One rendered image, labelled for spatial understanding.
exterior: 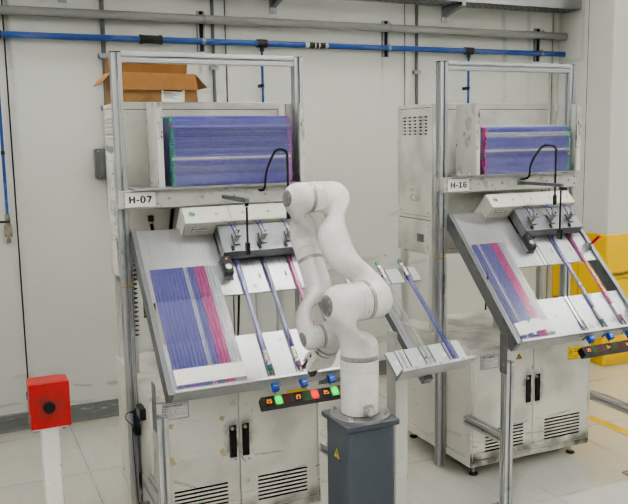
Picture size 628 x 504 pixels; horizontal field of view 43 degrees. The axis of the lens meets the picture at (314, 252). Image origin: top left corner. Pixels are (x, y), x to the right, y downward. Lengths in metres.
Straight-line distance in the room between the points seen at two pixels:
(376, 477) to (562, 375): 1.67
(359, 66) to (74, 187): 1.89
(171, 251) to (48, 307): 1.64
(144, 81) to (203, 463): 1.56
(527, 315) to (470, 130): 0.88
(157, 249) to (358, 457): 1.15
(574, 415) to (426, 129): 1.56
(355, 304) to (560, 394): 1.85
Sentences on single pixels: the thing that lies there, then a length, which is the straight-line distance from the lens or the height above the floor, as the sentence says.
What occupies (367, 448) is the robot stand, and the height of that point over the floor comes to 0.62.
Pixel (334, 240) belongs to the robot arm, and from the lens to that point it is 2.49.
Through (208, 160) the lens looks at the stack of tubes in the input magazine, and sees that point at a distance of 3.15.
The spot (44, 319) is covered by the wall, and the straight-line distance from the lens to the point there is 4.64.
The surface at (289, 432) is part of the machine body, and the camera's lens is 3.31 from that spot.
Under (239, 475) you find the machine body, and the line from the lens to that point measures 3.30.
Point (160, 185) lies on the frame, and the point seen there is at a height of 1.40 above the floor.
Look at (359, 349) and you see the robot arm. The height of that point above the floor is 0.93.
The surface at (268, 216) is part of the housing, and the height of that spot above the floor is 1.26.
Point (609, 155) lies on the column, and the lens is 5.62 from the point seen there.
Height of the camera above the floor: 1.56
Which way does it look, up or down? 8 degrees down
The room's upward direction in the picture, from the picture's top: 1 degrees counter-clockwise
